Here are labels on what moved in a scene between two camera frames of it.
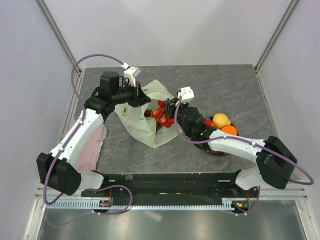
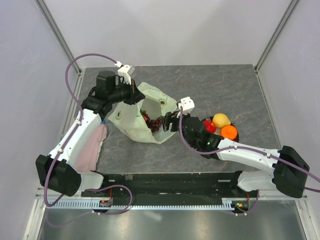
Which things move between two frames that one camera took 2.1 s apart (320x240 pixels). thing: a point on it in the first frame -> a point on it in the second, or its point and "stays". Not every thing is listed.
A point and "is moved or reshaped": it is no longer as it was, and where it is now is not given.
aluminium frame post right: [286, 16] stays
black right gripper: [172, 105] -> [170, 118]
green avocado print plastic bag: [133, 117] is moved or reshaped
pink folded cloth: [87, 161] stays
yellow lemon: [220, 120] stays
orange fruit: [230, 129] stays
